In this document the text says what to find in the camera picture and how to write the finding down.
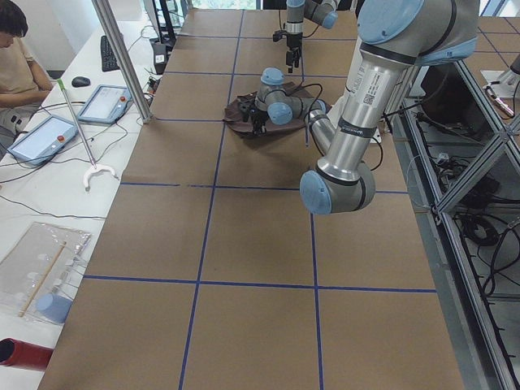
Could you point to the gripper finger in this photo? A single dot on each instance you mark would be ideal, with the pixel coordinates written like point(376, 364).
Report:
point(296, 58)

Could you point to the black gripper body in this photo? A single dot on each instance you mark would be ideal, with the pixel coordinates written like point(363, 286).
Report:
point(258, 118)
point(292, 41)

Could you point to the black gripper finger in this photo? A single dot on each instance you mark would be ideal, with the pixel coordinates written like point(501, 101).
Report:
point(289, 61)
point(258, 129)

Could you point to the brown t-shirt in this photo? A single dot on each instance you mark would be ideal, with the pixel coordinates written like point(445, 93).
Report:
point(232, 118)

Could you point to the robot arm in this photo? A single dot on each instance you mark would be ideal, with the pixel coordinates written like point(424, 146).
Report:
point(321, 13)
point(394, 35)

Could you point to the far teach pendant tablet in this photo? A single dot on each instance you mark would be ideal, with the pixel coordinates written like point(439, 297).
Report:
point(106, 105)

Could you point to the teach pendant tablet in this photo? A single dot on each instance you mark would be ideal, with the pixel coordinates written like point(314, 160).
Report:
point(106, 105)
point(43, 142)

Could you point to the black keyboard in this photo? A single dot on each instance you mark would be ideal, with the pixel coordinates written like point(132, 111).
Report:
point(108, 60)

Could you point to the reacher stick with white claw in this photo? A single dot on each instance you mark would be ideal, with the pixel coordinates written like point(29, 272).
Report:
point(94, 168)

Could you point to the black computer mouse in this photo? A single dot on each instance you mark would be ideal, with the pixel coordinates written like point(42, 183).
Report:
point(80, 81)

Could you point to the near teach pendant tablet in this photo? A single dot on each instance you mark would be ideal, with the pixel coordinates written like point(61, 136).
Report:
point(43, 142)

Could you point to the seated person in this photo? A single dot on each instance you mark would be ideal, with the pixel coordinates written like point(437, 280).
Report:
point(24, 83)

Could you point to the wooden stick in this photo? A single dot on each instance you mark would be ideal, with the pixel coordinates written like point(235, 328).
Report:
point(42, 280)

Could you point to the blue plastic cup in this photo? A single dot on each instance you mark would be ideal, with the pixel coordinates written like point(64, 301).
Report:
point(54, 307)

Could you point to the red cylinder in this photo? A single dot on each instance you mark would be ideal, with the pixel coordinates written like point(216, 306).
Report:
point(24, 355)

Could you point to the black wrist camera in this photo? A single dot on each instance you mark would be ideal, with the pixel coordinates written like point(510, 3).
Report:
point(278, 35)
point(246, 106)

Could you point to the aluminium frame post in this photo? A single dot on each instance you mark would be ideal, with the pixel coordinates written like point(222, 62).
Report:
point(110, 27)

